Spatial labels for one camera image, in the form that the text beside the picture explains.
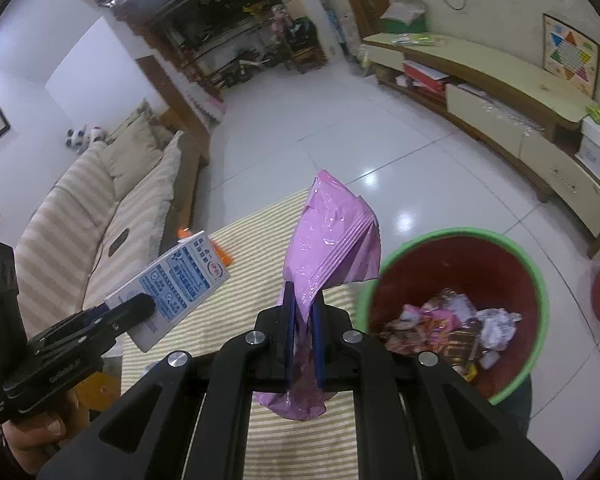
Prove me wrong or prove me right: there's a balance bike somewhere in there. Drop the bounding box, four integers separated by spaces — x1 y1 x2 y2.
223 56 270 87

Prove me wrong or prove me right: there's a red bin green rim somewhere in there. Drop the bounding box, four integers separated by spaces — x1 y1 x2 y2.
355 228 550 404

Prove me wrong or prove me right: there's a beige striped sofa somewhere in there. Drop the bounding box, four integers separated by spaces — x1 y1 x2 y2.
15 102 204 337

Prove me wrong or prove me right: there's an orange snack bag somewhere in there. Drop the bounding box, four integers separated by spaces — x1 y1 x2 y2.
176 228 234 266

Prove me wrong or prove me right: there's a white blue carton box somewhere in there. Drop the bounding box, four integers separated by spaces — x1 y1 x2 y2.
105 243 230 352

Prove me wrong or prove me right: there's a chinese checkers board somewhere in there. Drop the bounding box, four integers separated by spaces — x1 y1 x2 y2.
542 13 600 99

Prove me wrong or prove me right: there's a black phone on sofa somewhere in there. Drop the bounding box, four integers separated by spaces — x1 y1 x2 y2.
108 229 130 257

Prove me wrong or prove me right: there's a plush toy on sofa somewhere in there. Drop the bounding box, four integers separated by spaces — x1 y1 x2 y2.
66 127 106 154

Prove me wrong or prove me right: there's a green checked tablecloth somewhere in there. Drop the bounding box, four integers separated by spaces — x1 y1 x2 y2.
121 190 358 479

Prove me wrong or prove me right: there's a left hand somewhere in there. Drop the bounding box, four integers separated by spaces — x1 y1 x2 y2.
2 390 90 474

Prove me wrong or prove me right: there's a beige cushion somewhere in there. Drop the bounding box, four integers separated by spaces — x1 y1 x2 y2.
100 117 162 200

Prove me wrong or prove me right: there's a purple snack bag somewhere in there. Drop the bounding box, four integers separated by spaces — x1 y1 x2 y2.
254 170 381 422

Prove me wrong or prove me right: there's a white paper ball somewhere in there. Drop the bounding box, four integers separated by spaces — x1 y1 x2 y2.
476 308 522 352

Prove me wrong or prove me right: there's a curved TV cabinet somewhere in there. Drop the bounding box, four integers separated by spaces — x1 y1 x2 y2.
363 32 600 257

